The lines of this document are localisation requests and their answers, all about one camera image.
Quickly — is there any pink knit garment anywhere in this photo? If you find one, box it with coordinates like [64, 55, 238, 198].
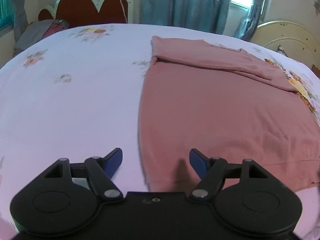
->
[139, 36, 319, 192]

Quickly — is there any pile of bedding clothes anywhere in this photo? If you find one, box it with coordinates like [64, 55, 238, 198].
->
[13, 20, 69, 57]

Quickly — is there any floral white bed sheet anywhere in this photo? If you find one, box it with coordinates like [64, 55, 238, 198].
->
[1, 24, 319, 239]

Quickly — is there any patterned pillow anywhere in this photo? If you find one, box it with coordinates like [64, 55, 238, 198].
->
[276, 44, 288, 57]

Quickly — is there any cream arched headboard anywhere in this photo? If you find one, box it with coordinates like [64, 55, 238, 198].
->
[251, 21, 319, 68]

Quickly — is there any red heart-shaped headboard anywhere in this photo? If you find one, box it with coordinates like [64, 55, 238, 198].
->
[37, 0, 133, 28]

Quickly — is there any teal blue curtain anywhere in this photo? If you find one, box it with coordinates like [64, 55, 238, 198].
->
[139, 0, 276, 42]

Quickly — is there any teal window blind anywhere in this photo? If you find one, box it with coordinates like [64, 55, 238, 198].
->
[0, 0, 14, 30]

